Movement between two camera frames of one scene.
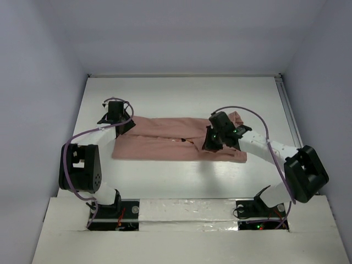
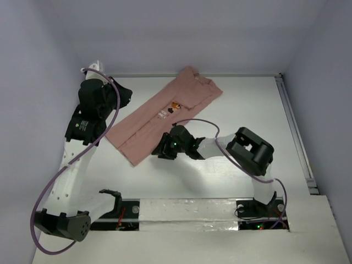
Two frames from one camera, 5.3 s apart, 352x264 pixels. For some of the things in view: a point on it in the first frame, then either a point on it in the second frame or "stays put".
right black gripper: x=208 y=144 to x=166 y=153
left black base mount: x=122 y=215 stays put
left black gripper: x=129 y=125 to x=125 y=96
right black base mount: x=254 y=214 stays put
